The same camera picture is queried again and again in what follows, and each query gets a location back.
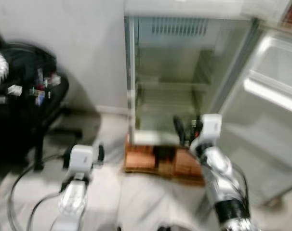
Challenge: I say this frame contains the fridge inner shelf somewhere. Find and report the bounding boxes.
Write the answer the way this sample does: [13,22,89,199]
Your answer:
[136,81,210,93]

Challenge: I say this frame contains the brown wooden pallet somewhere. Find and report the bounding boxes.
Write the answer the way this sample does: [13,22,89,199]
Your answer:
[123,135,207,186]

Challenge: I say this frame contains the grey fridge body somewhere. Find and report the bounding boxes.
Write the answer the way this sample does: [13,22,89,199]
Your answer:
[123,0,262,146]

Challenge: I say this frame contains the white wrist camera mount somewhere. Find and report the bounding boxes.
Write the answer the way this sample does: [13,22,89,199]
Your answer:
[69,144,94,173]
[201,114,223,142]

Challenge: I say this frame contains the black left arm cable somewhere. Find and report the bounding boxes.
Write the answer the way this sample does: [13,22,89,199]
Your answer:
[8,154,70,231]

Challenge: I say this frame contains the small white packet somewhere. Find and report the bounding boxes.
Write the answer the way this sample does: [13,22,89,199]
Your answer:
[6,84,24,97]

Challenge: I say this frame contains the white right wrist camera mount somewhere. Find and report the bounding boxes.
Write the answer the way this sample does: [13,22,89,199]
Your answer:
[201,114,223,142]

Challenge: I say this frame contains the grey fridge door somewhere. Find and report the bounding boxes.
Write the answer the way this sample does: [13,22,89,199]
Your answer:
[204,19,292,207]

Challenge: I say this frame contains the black office chair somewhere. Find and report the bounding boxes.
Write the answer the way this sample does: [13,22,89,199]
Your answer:
[0,31,84,171]

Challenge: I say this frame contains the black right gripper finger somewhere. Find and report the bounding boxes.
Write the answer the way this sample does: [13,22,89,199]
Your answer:
[173,115,185,144]

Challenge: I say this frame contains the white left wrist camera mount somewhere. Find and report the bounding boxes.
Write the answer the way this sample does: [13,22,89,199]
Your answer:
[69,144,94,173]

